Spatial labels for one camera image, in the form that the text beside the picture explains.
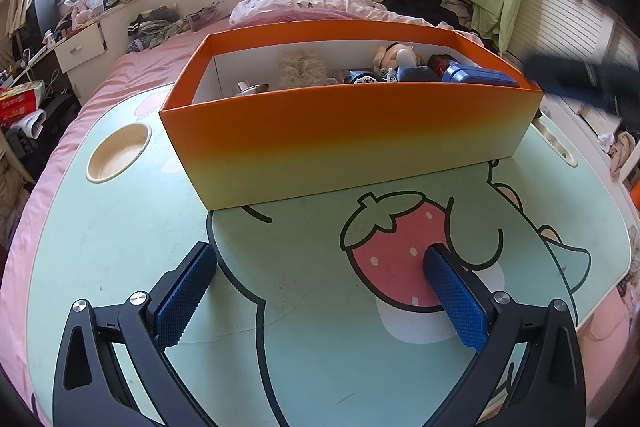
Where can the red tissue pack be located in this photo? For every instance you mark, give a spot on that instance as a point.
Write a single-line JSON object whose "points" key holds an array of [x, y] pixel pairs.
{"points": [[20, 99]]}

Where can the red transparent case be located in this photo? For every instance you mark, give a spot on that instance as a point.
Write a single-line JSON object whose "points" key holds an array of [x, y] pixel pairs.
{"points": [[437, 64]]}

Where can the green cartoon desktop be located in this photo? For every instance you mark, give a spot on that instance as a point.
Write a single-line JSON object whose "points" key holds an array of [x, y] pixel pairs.
{"points": [[150, 232]]}

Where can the black lace garment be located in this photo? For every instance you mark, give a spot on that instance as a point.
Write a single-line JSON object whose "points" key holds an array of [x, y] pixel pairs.
{"points": [[417, 74]]}

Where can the black monitor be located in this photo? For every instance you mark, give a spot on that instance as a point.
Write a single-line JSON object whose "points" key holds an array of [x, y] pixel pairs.
{"points": [[45, 14]]}

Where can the black clothes pile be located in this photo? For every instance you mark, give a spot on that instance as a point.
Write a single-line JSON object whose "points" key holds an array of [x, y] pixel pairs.
{"points": [[415, 2]]}

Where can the white plastic bag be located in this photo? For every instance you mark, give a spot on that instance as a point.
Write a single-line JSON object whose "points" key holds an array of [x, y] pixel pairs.
{"points": [[79, 14]]}

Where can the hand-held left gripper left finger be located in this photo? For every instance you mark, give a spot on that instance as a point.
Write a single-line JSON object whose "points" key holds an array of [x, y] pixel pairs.
{"points": [[182, 297]]}

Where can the blue tin case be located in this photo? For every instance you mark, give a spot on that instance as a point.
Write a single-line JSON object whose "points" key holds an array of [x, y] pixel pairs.
{"points": [[480, 77]]}

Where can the black bag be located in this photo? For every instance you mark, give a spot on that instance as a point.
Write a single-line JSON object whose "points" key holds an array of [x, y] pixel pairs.
{"points": [[55, 127]]}

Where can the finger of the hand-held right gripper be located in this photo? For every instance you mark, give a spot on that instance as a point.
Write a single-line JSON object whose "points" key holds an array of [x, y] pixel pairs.
{"points": [[565, 74]]}

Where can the fluffy beige plush toy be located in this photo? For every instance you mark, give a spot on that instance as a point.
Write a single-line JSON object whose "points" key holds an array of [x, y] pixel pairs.
{"points": [[300, 69]]}

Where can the cartoon doll figure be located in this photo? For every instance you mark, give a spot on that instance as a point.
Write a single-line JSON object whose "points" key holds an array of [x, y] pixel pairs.
{"points": [[400, 54]]}

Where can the striped dark clothes pile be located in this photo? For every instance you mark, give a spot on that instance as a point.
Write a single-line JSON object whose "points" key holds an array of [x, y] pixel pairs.
{"points": [[155, 29]]}

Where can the pink floral blanket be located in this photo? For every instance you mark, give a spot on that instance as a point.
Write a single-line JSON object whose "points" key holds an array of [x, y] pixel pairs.
{"points": [[300, 2]]}

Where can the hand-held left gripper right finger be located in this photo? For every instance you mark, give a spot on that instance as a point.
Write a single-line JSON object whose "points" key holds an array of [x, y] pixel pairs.
{"points": [[457, 302]]}

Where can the pink bed sheet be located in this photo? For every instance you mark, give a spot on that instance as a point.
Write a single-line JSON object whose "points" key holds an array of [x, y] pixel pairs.
{"points": [[145, 62]]}

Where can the orange cardboard box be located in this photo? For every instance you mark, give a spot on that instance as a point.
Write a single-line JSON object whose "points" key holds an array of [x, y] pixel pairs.
{"points": [[325, 142]]}

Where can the purple bag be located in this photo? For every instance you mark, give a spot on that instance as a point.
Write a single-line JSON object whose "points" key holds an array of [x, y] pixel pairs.
{"points": [[200, 19]]}

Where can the white drawer cabinet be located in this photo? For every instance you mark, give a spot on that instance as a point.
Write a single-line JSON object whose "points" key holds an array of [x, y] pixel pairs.
{"points": [[80, 49]]}

